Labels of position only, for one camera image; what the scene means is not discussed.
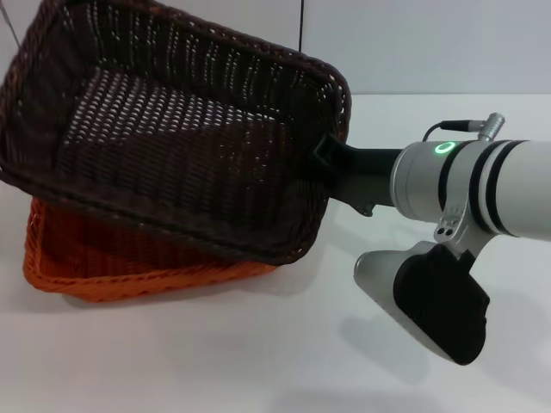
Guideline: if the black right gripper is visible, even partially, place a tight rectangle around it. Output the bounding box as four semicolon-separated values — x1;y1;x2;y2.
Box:
311;133;406;217

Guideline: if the dark brown woven basket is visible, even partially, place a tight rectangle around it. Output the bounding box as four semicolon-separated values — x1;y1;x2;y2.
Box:
0;0;352;264

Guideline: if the orange woven plastic basket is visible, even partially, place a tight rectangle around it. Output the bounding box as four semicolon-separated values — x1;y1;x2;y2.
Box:
22;195;276;305

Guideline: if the grey cable with metal plug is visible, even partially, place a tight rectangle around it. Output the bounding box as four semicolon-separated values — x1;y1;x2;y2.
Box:
423;111;508;143

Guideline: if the right wrist camera silver housing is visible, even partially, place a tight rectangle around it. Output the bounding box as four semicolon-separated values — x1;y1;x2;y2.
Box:
353;201;492;391

